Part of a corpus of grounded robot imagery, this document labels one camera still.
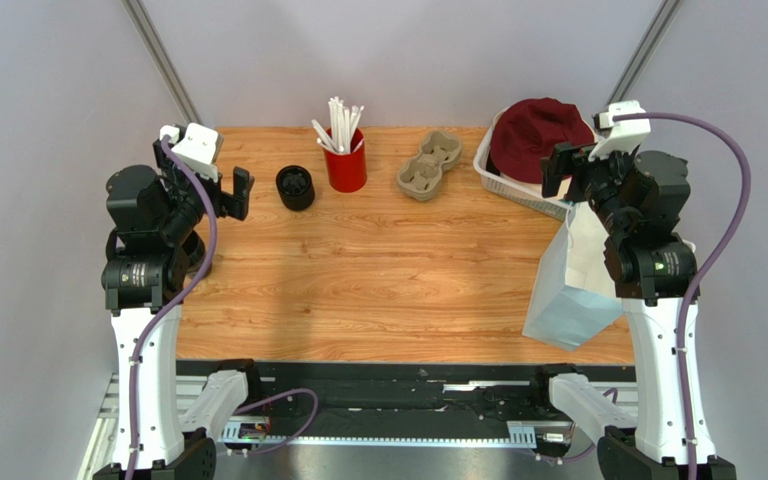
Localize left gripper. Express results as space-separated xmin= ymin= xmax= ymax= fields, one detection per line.
xmin=153 ymin=139 xmax=253 ymax=244

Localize white paper bag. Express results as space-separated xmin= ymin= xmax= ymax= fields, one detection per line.
xmin=522 ymin=202 xmax=623 ymax=351

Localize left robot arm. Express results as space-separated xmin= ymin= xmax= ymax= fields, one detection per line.
xmin=97 ymin=125 xmax=261 ymax=479

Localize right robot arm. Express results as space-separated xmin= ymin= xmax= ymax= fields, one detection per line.
xmin=541 ymin=143 xmax=736 ymax=479

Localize black coffee cup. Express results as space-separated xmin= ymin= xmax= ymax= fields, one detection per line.
xmin=182 ymin=231 xmax=206 ymax=277

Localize white plastic basket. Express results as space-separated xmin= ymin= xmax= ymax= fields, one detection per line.
xmin=472 ymin=109 xmax=573 ymax=221

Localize maroon bucket hat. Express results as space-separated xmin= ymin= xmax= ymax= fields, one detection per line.
xmin=490 ymin=98 xmax=595 ymax=184

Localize stack of black lids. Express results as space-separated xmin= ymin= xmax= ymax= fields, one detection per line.
xmin=275 ymin=165 xmax=315 ymax=211

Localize red straw cup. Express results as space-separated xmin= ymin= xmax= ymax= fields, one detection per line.
xmin=323 ymin=129 xmax=367 ymax=193

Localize wrapped white straws bundle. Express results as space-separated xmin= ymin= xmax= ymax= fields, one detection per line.
xmin=311 ymin=96 xmax=365 ymax=155

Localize stacked pulp cup carriers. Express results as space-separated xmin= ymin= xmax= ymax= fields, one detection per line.
xmin=396 ymin=130 xmax=463 ymax=202

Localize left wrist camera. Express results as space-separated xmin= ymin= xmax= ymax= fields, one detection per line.
xmin=159 ymin=123 xmax=224 ymax=183

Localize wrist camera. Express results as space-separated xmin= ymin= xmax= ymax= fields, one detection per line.
xmin=588 ymin=100 xmax=651 ymax=162
xmin=159 ymin=123 xmax=224 ymax=183

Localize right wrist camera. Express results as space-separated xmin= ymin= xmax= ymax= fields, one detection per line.
xmin=588 ymin=100 xmax=651 ymax=162

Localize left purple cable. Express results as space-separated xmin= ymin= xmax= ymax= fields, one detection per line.
xmin=122 ymin=135 xmax=219 ymax=480

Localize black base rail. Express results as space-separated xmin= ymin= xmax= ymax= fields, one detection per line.
xmin=177 ymin=359 xmax=638 ymax=461

